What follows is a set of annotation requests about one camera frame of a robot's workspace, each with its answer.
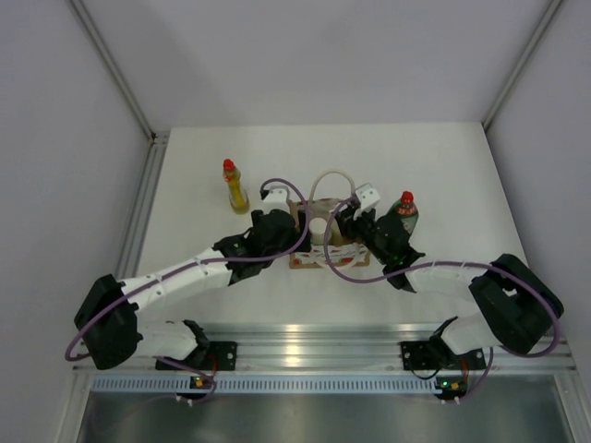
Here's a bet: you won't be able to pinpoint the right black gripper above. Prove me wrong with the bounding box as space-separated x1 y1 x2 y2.
333 204 392 265

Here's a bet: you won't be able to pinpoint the jute watermelon canvas bag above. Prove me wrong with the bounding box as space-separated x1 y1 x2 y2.
289 169 370 270

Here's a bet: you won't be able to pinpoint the green dish soap bottle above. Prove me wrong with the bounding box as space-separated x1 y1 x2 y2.
389 190 419 234

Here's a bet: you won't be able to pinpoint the yellow dish soap bottle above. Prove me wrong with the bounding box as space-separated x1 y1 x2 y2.
223 159 250 214

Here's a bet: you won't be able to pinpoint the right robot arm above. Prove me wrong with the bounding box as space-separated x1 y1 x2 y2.
331 201 564 367

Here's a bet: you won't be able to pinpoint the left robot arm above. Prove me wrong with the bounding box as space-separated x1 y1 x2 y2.
74 210 307 370

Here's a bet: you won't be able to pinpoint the pale green white-capped bottle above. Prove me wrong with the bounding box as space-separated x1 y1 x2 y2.
308 217 328 245

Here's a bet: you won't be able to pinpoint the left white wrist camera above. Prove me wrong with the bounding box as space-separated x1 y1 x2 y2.
259 186 289 208

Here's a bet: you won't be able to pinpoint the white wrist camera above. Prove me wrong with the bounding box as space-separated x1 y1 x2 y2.
354 183 380 220
259 186 289 208

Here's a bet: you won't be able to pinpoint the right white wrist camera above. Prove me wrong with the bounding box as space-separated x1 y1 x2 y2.
354 183 380 220

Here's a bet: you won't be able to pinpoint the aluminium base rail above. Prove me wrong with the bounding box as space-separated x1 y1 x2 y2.
203 323 576 375

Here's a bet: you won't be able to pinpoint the left aluminium frame post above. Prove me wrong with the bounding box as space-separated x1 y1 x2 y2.
68 0 156 139

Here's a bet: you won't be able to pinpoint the aluminium frame post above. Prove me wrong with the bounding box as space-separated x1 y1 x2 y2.
481 0 568 133
68 0 156 139

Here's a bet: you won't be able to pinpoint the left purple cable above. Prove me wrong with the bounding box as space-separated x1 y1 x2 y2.
64 177 311 407

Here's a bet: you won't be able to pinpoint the purple cable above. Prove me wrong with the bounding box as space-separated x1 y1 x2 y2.
64 177 311 407
322 196 567 407

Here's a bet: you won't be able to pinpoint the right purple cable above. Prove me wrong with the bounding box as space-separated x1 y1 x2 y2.
322 196 567 407

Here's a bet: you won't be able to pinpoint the white slotted cable duct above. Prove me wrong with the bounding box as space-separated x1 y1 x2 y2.
91 374 462 394

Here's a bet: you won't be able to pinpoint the right aluminium frame post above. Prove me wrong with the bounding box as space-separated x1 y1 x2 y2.
481 0 568 133

